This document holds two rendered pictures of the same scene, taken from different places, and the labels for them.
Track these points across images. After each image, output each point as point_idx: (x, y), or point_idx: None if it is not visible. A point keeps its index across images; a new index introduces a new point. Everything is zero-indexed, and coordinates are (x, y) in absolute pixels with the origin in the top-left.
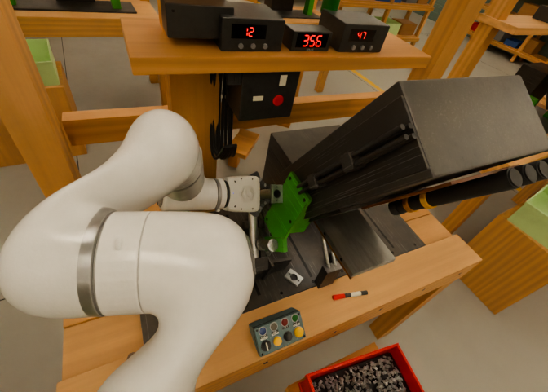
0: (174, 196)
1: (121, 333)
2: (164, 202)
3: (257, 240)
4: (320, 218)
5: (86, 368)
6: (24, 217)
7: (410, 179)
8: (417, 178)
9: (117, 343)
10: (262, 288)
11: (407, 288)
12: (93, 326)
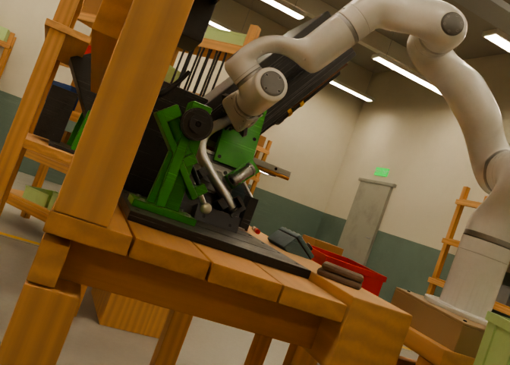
0: (341, 54)
1: (289, 276)
2: (286, 86)
3: (233, 174)
4: (263, 131)
5: (330, 295)
6: (448, 4)
7: (346, 59)
8: (349, 57)
9: (300, 281)
10: (244, 234)
11: (250, 226)
12: (280, 278)
